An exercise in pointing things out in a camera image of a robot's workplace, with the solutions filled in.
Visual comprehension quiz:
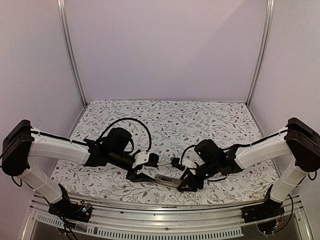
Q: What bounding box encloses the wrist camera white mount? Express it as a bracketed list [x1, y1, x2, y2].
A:
[132, 151, 159, 169]
[170, 157, 198, 171]

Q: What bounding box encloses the left camera black cable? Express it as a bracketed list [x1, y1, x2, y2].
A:
[99, 116, 152, 153]

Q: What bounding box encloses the floral patterned table mat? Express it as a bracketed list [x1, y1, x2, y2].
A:
[50, 100, 278, 205]

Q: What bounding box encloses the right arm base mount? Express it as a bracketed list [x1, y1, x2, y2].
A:
[241, 185, 285, 223]

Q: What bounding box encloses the front aluminium rail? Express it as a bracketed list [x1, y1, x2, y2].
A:
[21, 193, 315, 240]

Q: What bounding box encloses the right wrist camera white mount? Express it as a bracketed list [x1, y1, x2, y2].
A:
[170, 157, 198, 171]

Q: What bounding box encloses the right camera black cable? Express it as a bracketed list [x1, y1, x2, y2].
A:
[180, 145, 198, 162]

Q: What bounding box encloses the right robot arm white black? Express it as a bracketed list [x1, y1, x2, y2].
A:
[177, 117, 320, 218]

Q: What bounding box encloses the right aluminium frame post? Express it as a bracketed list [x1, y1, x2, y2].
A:
[245, 0, 275, 108]

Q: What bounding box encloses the camera black cable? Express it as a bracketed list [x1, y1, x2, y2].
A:
[180, 145, 198, 162]
[99, 116, 152, 153]

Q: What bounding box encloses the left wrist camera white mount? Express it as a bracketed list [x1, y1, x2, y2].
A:
[132, 151, 159, 169]

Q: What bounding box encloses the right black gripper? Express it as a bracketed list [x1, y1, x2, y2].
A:
[176, 160, 219, 192]

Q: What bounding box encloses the left aluminium frame post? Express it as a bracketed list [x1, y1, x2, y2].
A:
[56, 0, 88, 108]

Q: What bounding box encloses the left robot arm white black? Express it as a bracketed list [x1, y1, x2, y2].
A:
[0, 119, 159, 217]

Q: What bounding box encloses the aluminium frame post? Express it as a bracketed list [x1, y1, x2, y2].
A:
[245, 0, 275, 108]
[56, 0, 88, 108]

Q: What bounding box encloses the white remote control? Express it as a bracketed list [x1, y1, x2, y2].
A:
[154, 174, 182, 188]

